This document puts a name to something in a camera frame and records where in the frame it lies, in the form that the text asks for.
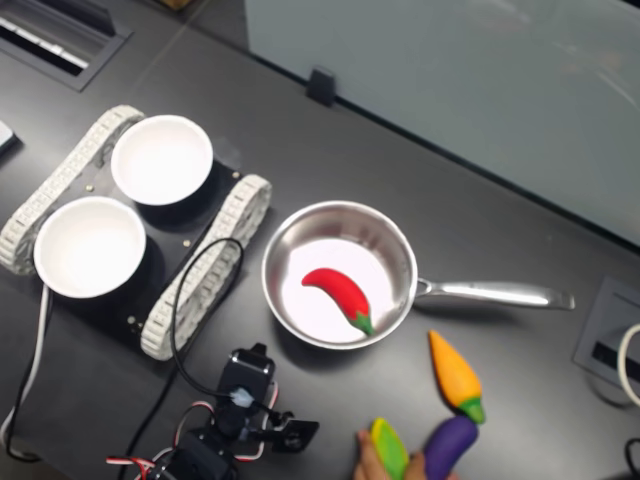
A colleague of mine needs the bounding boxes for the yellow green toy corn cob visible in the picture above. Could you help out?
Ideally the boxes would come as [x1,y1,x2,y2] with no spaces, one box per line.
[370,417,410,480]

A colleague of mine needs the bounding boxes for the orange toy carrot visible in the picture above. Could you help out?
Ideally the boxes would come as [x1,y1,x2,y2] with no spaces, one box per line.
[428,329,487,425]

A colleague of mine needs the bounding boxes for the purple toy aubergine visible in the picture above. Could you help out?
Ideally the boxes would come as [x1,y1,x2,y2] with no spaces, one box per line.
[423,415,480,480]

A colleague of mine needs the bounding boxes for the person's left hand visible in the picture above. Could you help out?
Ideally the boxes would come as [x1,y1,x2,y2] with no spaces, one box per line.
[352,429,426,480]

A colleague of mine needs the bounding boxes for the red toy chilli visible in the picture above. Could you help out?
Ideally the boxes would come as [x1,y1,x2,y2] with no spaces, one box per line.
[300,267,376,337]

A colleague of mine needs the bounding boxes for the small white-tracked vehicle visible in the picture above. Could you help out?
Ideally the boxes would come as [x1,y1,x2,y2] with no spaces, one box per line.
[0,103,274,362]

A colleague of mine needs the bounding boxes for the white bowl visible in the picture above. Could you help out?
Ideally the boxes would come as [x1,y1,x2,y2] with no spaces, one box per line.
[109,114,215,206]
[32,195,148,300]

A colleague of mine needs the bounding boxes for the frosted glass partition panel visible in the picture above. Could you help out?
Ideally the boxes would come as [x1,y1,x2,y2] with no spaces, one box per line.
[243,0,640,249]

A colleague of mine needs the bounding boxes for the black gripper camera board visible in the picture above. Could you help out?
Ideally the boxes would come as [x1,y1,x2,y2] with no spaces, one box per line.
[272,409,321,454]

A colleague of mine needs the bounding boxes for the long black cable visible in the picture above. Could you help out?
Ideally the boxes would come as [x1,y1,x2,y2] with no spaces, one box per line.
[117,237,246,480]

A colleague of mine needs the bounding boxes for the steel pan with long handle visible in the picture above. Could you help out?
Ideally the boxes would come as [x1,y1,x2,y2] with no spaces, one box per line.
[260,199,576,351]

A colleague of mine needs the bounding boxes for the white vehicle cable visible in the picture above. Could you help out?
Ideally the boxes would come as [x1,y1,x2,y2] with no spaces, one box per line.
[0,285,54,461]

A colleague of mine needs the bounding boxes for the black partition bracket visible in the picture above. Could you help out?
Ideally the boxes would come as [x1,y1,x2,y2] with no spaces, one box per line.
[305,66,337,107]

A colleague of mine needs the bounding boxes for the square grey table cable box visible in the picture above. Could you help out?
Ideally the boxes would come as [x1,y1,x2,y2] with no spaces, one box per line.
[572,274,640,386]

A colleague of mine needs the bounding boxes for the long black table cable tray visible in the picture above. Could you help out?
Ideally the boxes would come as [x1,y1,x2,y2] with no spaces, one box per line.
[0,0,135,93]

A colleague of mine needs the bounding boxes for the white looped cable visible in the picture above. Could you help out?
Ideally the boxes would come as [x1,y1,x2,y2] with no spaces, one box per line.
[617,323,640,407]

